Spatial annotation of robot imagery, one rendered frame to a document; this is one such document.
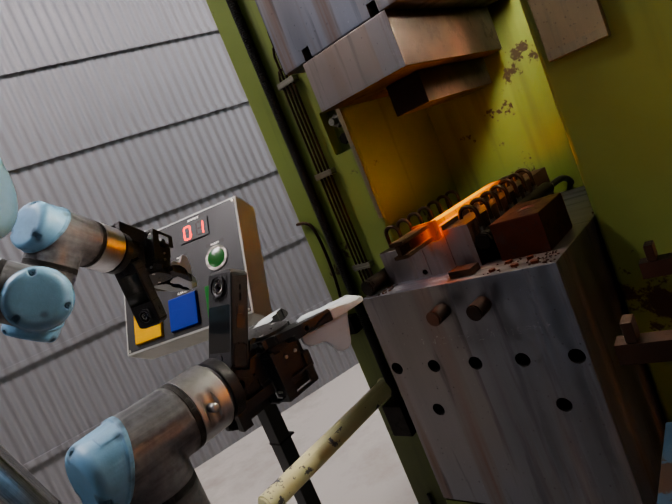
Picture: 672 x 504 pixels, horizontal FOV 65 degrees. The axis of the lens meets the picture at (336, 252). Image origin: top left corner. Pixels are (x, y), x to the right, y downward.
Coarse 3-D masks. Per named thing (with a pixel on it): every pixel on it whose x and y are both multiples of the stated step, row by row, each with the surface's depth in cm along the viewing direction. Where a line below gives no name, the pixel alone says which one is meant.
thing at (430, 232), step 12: (480, 192) 108; (456, 204) 105; (444, 216) 96; (420, 228) 91; (432, 228) 92; (396, 240) 89; (408, 240) 87; (420, 240) 91; (432, 240) 92; (408, 252) 87
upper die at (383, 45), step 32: (352, 32) 90; (384, 32) 86; (416, 32) 90; (448, 32) 99; (480, 32) 109; (320, 64) 96; (352, 64) 92; (384, 64) 88; (416, 64) 89; (320, 96) 98; (352, 96) 95; (384, 96) 114
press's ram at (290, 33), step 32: (256, 0) 99; (288, 0) 95; (320, 0) 91; (352, 0) 88; (384, 0) 84; (416, 0) 87; (448, 0) 96; (480, 0) 107; (288, 32) 98; (320, 32) 93; (288, 64) 100
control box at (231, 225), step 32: (192, 224) 121; (224, 224) 118; (256, 224) 124; (192, 256) 119; (224, 256) 115; (256, 256) 118; (256, 288) 113; (128, 320) 122; (256, 320) 114; (128, 352) 119; (160, 352) 122
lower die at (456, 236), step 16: (528, 176) 115; (544, 176) 118; (496, 192) 110; (512, 192) 104; (480, 208) 99; (496, 208) 98; (448, 224) 94; (464, 224) 89; (448, 240) 92; (464, 240) 90; (384, 256) 102; (416, 256) 98; (432, 256) 96; (448, 256) 94; (464, 256) 92; (480, 256) 90; (400, 272) 101; (416, 272) 99; (432, 272) 97
